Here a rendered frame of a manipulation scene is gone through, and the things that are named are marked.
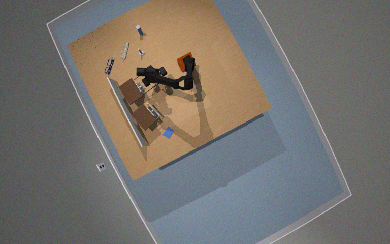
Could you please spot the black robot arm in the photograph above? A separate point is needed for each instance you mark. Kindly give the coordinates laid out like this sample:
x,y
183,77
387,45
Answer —
x,y
152,75

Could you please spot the dark grey cylinder with light top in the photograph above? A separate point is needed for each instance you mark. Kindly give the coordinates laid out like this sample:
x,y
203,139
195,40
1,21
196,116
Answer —
x,y
139,29

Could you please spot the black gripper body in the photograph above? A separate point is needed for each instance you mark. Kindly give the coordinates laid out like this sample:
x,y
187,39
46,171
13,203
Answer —
x,y
162,72

